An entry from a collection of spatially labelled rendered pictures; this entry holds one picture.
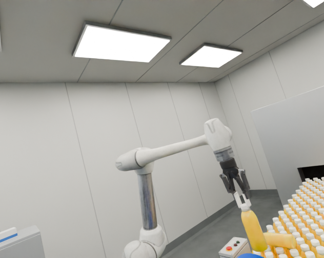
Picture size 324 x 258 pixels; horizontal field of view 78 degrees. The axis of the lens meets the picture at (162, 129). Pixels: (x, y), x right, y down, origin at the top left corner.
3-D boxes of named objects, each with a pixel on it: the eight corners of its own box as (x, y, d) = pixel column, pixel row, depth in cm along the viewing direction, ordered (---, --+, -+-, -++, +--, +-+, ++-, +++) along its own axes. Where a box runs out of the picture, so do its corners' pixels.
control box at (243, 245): (223, 268, 125) (218, 251, 126) (238, 251, 138) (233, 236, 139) (237, 272, 117) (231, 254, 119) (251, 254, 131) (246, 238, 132)
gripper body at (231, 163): (215, 163, 99) (222, 181, 98) (229, 159, 93) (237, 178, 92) (222, 159, 104) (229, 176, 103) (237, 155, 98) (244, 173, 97)
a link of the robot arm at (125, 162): (132, 149, 115) (143, 146, 128) (108, 156, 123) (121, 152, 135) (138, 171, 114) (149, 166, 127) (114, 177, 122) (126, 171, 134)
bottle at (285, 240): (295, 235, 113) (262, 232, 126) (289, 233, 109) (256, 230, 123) (297, 250, 109) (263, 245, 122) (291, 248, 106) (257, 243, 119)
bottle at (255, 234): (271, 249, 89) (255, 207, 92) (256, 254, 89) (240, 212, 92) (263, 242, 96) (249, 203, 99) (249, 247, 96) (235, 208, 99)
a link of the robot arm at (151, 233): (136, 263, 133) (152, 244, 153) (158, 269, 126) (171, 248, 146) (123, 149, 133) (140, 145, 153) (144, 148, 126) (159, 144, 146)
